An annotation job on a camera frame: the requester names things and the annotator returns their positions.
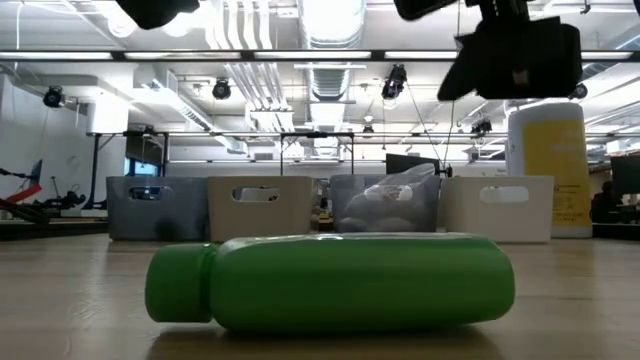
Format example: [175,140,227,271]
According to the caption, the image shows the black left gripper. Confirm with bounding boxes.
[115,0,201,30]

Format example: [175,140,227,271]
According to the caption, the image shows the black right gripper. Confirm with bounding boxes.
[393,0,584,103]

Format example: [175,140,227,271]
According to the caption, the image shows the clear bag of cotton pads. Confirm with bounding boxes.
[339,162,437,234]

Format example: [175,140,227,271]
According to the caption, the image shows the small green plastic bottle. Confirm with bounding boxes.
[144,231,517,335]

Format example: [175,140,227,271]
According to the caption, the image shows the black computer monitor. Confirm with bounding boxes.
[385,153,442,177]
[609,154,640,196]

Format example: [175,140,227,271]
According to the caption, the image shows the yellow canister with white lid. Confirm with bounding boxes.
[505,102,594,240]

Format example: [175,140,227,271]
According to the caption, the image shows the dark grey plastic bin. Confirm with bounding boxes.
[328,173,442,235]
[105,174,210,242]

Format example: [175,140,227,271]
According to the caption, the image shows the white plastic bin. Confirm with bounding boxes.
[438,174,556,245]

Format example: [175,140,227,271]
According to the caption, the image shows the light beige plastic bin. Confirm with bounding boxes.
[206,174,316,244]

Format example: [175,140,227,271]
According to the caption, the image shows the black aluminium rig frame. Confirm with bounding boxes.
[0,48,640,63]

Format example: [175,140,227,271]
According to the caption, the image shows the silver ceiling air duct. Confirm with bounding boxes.
[299,0,369,101]

